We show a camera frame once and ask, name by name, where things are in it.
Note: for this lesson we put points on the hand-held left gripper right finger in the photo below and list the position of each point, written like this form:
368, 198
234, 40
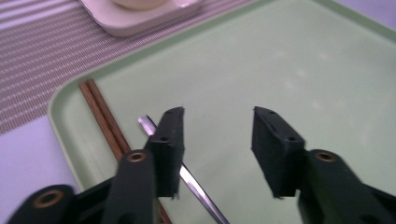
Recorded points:
277, 155

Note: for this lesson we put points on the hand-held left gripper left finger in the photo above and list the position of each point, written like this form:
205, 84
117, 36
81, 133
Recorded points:
166, 155

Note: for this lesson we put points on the metal spoon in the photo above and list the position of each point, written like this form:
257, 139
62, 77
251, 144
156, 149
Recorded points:
194, 185

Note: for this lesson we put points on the brown wooden chopstick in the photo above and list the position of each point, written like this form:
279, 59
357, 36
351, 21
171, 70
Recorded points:
109, 113
98, 116

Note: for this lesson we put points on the green tray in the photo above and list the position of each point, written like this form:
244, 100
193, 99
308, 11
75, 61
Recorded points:
249, 62

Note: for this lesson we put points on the cream bowl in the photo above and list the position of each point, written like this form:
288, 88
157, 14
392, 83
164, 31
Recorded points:
140, 3

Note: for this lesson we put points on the cream square plate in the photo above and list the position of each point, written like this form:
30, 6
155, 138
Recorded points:
130, 21

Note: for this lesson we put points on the striped placemat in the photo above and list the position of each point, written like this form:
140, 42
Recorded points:
46, 62

